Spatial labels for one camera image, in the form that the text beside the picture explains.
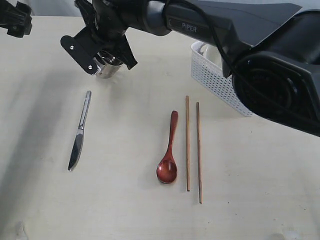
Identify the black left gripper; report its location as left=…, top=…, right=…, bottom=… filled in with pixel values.
left=0, top=0, right=33, bottom=38

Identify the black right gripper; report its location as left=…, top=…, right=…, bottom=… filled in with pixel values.
left=60, top=0, right=148, bottom=75

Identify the stainless steel cup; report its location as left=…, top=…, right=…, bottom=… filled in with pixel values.
left=97, top=50, right=123, bottom=79

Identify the wooden chopstick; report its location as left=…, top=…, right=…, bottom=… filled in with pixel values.
left=196, top=102, right=203, bottom=204
left=185, top=95, right=190, bottom=192

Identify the stainless steel knife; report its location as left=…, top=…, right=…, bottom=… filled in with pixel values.
left=67, top=90, right=92, bottom=171

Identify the red-brown wooden spoon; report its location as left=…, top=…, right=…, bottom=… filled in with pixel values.
left=156, top=110, right=179, bottom=184

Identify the cream ceramic bowl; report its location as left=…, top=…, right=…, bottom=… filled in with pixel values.
left=201, top=44, right=222, bottom=68

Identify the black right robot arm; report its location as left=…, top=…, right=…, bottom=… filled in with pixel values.
left=60, top=0, right=320, bottom=136

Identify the white curtain backdrop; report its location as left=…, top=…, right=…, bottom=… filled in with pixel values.
left=24, top=0, right=86, bottom=18

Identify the white plastic woven basket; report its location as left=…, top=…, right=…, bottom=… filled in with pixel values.
left=190, top=41, right=254, bottom=117

